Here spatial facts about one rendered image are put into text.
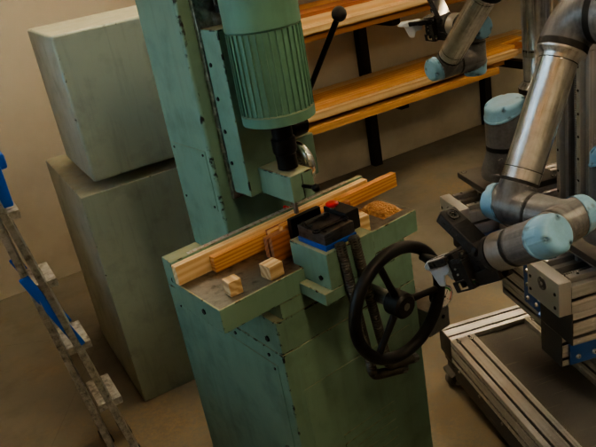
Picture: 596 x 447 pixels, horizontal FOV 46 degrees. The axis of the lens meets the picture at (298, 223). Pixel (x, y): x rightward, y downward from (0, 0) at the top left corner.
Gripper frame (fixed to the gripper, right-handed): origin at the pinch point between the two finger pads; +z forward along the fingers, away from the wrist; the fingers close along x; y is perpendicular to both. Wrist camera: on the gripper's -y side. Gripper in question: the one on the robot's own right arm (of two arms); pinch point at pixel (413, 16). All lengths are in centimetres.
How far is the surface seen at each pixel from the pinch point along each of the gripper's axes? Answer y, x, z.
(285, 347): 36, -109, -78
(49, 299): 33, -151, -1
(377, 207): 23, -69, -65
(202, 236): 25, -106, -27
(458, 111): 130, 149, 179
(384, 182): 23, -60, -55
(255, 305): 22, -112, -78
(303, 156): 8, -77, -48
